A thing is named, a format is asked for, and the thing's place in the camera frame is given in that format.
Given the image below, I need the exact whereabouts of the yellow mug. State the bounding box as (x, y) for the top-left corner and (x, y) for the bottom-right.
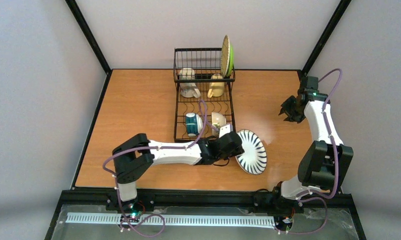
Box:
(207, 73), (226, 98)

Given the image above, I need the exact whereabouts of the white black striped plate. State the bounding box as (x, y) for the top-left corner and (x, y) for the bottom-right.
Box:
(236, 129), (267, 175)

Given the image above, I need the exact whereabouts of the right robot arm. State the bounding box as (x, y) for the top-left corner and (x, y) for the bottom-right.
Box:
(279, 76), (353, 200)

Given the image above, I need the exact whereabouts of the white floral mug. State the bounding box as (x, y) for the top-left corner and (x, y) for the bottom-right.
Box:
(178, 68), (201, 98)

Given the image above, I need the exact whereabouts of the white bowl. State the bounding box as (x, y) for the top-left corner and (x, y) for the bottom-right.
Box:
(211, 112), (227, 137)

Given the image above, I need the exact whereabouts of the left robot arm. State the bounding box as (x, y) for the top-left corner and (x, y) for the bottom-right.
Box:
(112, 131), (244, 202)

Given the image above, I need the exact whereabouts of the dark teal spotted bowl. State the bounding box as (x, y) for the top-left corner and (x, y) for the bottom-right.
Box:
(185, 112), (203, 138)

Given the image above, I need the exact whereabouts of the black wire dish rack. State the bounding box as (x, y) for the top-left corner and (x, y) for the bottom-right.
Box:
(173, 47), (236, 143)

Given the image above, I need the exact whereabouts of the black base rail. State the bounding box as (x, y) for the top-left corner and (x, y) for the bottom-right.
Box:
(58, 187), (354, 215)

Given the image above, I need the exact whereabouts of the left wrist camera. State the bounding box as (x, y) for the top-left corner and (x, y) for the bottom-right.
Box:
(218, 123), (234, 138)

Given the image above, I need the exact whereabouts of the white slotted cable duct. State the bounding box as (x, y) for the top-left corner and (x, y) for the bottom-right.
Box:
(63, 212), (275, 229)

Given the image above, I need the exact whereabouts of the black enclosure frame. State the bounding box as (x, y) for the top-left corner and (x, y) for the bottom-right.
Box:
(45, 0), (350, 240)

